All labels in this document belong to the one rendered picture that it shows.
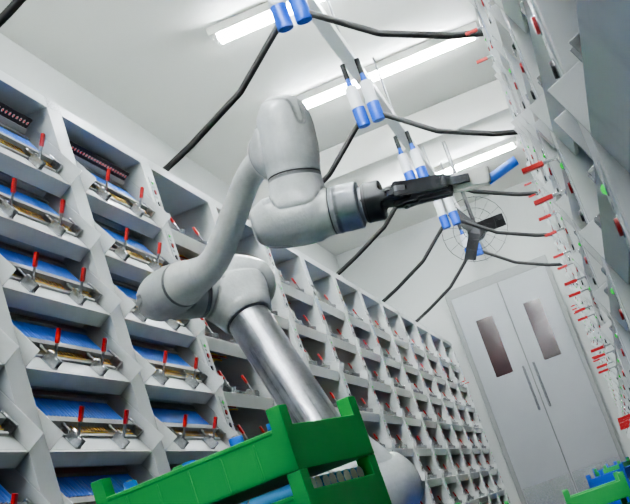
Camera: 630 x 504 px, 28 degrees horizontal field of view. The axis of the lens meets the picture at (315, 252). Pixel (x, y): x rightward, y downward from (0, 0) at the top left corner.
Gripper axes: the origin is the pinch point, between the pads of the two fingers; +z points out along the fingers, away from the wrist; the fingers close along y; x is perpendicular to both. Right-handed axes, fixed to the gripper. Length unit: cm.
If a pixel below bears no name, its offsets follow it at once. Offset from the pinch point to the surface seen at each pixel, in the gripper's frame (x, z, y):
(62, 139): -59, -114, 93
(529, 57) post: -2, 14, -53
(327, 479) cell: 50, -20, -72
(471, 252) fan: -102, -47, 644
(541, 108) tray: 5, 14, -54
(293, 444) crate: 45, -22, -79
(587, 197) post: 19, 18, -53
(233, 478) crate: 48, -31, -77
